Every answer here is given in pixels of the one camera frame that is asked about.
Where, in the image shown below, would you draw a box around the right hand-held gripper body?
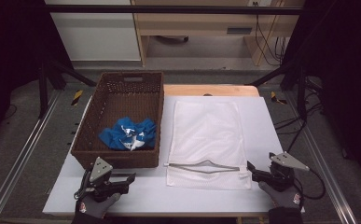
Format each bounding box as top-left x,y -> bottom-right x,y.
268,151 -> 311,192

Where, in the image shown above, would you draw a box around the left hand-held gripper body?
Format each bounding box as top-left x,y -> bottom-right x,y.
80,156 -> 120,202

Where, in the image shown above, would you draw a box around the blue patterned garment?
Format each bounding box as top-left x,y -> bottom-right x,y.
98,116 -> 158,152

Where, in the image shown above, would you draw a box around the brown wicker basket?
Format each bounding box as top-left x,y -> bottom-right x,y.
70,71 -> 165,171

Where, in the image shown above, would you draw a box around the person's right hand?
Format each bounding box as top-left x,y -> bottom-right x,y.
257,180 -> 304,211

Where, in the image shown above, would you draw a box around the person's left hand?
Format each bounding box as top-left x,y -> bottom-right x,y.
75,191 -> 122,219

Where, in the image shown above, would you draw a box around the yellow black floor tape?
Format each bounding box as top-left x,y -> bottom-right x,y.
71,90 -> 85,106
270,91 -> 288,105

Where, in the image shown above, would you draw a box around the black curtain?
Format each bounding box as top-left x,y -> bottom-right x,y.
0,0 -> 74,149
282,0 -> 361,191

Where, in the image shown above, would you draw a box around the white cabinet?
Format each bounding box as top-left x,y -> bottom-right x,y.
44,0 -> 142,62

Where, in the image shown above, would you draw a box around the light wooden desk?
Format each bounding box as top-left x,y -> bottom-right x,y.
131,0 -> 305,67

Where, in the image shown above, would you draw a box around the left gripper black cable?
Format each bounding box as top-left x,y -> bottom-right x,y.
73,171 -> 91,201

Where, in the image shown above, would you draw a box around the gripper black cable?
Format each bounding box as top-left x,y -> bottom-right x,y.
73,171 -> 91,201
292,168 -> 327,201

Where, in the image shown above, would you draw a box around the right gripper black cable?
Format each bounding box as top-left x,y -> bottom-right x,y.
292,168 -> 327,201

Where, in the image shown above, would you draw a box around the metal floor rail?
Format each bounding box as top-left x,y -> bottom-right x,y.
284,91 -> 359,224
0,89 -> 62,224

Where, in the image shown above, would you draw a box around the black floor cables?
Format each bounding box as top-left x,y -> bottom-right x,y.
273,77 -> 325,154

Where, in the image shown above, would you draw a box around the black frame stand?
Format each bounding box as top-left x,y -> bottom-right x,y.
37,58 -> 98,119
248,58 -> 309,123

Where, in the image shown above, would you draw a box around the thin black floor cable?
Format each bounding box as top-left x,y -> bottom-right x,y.
0,103 -> 18,121

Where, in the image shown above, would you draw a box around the black hanging cables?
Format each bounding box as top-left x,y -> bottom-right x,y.
252,1 -> 290,67

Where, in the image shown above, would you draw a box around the yellow cable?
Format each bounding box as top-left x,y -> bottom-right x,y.
257,0 -> 285,60

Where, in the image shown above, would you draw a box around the grey desk drawer handle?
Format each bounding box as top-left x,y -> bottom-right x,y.
226,26 -> 253,35

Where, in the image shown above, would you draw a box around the black horizontal frame bar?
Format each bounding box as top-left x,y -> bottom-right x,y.
44,4 -> 304,15

